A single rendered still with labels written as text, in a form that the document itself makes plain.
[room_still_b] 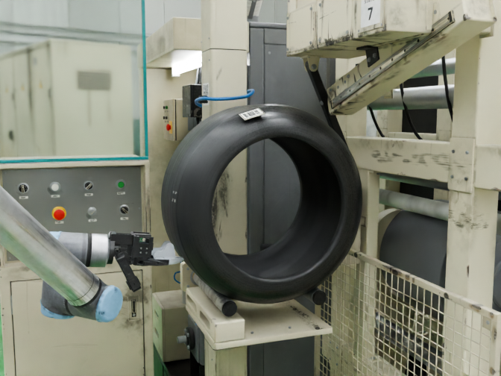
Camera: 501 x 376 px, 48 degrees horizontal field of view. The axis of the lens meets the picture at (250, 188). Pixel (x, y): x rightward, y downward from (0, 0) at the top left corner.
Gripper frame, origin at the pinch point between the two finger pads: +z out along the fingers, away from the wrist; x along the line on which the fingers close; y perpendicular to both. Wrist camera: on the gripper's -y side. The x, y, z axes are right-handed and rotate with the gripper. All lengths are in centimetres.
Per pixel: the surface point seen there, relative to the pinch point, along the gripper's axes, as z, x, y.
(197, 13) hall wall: 239, 1046, 300
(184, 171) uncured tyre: -3.1, -7.7, 26.2
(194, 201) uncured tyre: -0.4, -11.6, 18.7
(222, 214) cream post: 20.2, 28.0, 10.3
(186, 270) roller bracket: 9.0, 25.5, -9.0
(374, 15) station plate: 35, -29, 70
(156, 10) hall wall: 146, 1014, 281
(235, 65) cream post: 19, 28, 61
